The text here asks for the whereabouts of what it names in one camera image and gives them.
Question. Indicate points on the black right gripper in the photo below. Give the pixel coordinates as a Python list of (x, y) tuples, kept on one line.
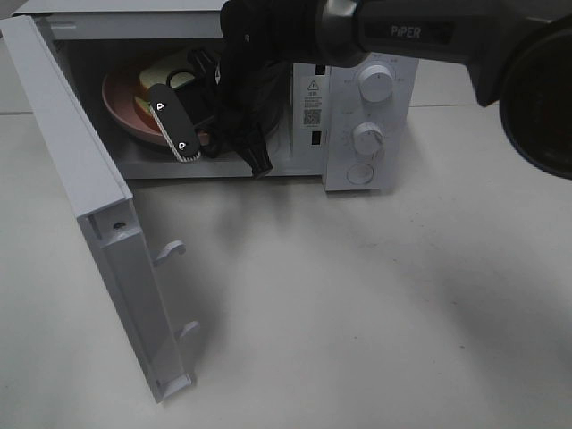
[(257, 38)]

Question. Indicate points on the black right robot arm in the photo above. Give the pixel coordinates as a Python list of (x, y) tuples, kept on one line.
[(517, 55)]

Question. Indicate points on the toast sandwich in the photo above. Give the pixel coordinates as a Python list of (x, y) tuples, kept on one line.
[(166, 67)]

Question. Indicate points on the round white door button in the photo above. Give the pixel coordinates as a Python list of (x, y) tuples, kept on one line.
[(360, 174)]

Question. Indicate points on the lower white timer knob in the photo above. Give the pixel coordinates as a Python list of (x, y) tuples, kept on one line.
[(367, 138)]

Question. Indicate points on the glass microwave turntable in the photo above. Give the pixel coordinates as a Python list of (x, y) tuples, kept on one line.
[(270, 118)]

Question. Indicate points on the white microwave oven body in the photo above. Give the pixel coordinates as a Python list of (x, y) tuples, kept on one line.
[(93, 38)]

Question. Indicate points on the white warning label sticker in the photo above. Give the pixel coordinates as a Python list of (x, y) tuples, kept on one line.
[(311, 102)]

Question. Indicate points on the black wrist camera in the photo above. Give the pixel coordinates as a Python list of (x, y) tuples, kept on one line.
[(182, 107)]

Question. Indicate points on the upper white power knob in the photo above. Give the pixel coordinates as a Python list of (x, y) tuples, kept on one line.
[(375, 83)]

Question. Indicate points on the pink plate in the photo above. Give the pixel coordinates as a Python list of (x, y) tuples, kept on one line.
[(118, 89)]

